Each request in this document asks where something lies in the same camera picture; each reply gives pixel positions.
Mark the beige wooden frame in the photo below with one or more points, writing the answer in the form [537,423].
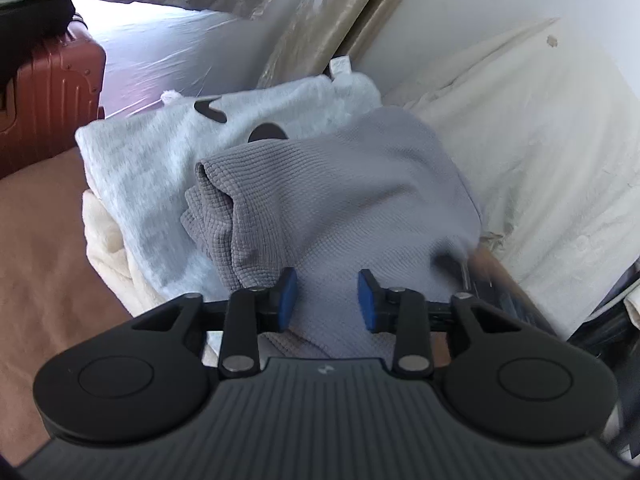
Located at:
[345,15]

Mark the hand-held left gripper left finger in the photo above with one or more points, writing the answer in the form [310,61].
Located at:
[287,300]

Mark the red-brown suitcase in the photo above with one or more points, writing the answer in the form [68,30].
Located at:
[55,95]

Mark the cream folded garment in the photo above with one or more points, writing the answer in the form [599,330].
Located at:
[110,250]

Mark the grey waffle knit garment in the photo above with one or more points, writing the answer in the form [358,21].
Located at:
[350,200]

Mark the cream cloth cover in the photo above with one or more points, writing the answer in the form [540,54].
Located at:
[550,160]

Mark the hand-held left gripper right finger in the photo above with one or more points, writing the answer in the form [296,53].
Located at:
[366,300]

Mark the black clothing pile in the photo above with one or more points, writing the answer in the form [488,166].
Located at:
[605,320]

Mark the stack of folded white clothes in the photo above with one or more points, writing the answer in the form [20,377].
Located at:
[150,160]

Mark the clear plastic sheet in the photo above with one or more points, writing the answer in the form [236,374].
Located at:
[175,50]

